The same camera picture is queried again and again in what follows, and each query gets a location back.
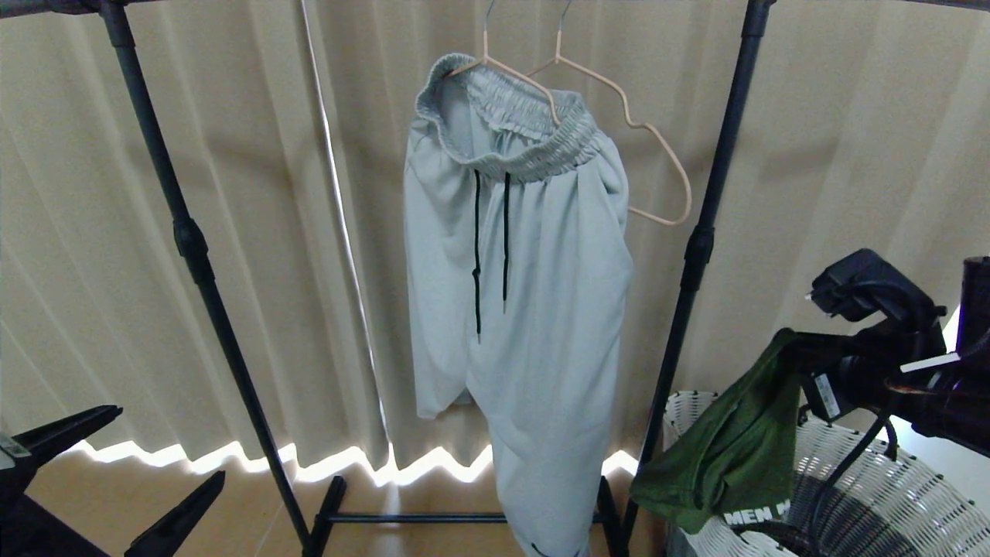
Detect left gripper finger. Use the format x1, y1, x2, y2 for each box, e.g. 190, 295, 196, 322
124, 470, 227, 557
12, 405, 123, 484

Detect black cable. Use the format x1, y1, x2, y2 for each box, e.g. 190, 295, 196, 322
804, 414, 902, 542

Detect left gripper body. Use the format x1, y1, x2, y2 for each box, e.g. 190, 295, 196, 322
0, 464, 109, 557

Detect pink clothes hanger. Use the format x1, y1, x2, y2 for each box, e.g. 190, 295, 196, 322
530, 0, 693, 227
447, 0, 563, 127

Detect pale grey shorts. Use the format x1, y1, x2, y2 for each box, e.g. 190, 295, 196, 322
402, 53, 635, 557

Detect white laundry basket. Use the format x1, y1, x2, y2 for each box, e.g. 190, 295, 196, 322
664, 391, 990, 557

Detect beige curtain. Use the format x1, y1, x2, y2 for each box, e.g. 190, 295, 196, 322
0, 0, 990, 496

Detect black clothes rack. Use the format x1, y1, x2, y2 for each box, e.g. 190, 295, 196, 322
0, 0, 990, 557

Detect green short-sleeved shirt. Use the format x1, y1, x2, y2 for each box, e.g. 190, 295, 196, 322
628, 329, 805, 536

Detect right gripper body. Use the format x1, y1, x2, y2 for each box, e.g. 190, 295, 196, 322
789, 329, 929, 422

